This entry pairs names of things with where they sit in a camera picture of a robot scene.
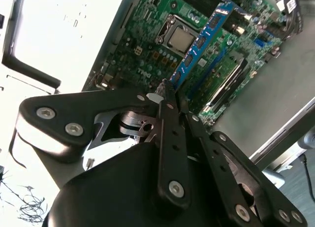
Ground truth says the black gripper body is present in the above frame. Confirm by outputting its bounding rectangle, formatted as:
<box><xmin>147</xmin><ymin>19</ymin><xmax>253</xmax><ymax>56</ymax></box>
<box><xmin>41</xmin><ymin>143</ymin><xmax>233</xmax><ymax>227</ymax></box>

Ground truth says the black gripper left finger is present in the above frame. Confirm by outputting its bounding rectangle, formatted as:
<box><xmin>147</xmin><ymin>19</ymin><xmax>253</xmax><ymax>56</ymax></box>
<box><xmin>16</xmin><ymin>78</ymin><xmax>192</xmax><ymax>209</ymax></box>

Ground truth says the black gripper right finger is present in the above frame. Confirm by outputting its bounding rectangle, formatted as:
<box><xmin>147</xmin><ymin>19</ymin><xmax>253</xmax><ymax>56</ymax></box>
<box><xmin>178</xmin><ymin>96</ymin><xmax>308</xmax><ymax>227</ymax></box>

